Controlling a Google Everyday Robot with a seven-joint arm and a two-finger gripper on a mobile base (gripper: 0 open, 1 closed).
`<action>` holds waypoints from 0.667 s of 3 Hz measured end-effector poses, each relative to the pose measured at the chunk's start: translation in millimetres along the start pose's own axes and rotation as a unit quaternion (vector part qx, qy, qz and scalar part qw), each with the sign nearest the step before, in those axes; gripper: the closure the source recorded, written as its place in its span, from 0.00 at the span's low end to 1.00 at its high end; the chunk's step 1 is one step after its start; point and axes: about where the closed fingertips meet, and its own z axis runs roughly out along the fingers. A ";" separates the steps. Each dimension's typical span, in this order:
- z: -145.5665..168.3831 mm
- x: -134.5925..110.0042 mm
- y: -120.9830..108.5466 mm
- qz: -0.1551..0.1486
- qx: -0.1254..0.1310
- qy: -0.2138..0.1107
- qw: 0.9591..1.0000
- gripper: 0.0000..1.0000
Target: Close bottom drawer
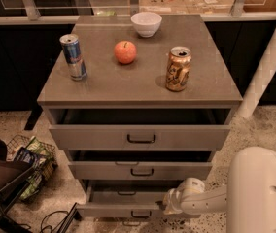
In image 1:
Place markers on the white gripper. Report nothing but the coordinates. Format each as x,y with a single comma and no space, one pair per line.
178,198

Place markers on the grey bottom drawer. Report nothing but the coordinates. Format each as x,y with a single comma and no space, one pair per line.
128,198

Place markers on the grey drawer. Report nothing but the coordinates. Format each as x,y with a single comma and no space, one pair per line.
128,198
141,129
140,165

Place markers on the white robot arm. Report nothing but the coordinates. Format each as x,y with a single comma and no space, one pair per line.
248,198

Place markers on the grey top drawer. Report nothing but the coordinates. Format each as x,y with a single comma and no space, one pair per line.
141,129

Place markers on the grey middle drawer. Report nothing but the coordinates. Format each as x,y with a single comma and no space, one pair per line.
140,165

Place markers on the grey drawer cabinet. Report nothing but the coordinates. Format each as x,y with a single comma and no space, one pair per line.
140,84

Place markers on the black bar tool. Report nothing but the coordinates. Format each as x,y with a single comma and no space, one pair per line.
72,215

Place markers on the gold soda can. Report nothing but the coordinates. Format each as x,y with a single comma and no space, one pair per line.
178,68

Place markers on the green snack bag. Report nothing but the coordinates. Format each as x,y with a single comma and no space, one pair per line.
43,168

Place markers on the dark blue snack bag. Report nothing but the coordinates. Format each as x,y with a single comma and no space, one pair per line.
27,156

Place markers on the red apple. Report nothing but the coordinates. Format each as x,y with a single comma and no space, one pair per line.
125,52

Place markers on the white ceramic bowl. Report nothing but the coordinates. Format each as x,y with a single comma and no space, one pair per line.
146,24

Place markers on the blue silver energy drink can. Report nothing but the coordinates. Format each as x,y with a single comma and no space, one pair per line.
72,52

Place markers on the cardboard box left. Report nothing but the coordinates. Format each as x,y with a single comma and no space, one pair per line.
163,6

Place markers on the glass railing with metal posts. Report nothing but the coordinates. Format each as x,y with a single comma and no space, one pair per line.
19,12

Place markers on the black wire basket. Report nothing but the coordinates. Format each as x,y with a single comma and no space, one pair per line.
21,141

